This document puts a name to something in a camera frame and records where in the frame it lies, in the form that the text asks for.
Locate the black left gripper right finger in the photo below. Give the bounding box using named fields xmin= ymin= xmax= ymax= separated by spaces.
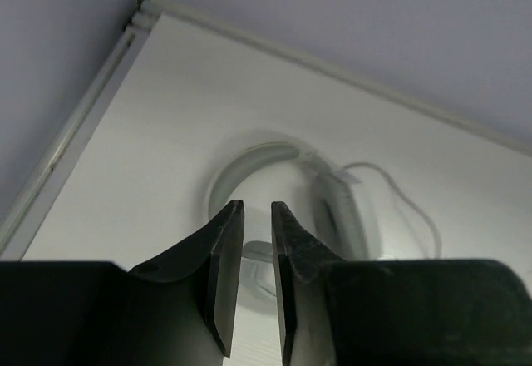
xmin=271 ymin=201 xmax=345 ymax=365

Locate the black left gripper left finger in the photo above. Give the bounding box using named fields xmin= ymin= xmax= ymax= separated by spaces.
xmin=130 ymin=200 xmax=244 ymax=358

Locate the white over-ear headphones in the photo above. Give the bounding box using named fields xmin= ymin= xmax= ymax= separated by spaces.
xmin=206 ymin=140 xmax=382 ymax=303

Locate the grey headphone cable with USB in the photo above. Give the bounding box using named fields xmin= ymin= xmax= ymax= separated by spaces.
xmin=338 ymin=161 xmax=442 ymax=259

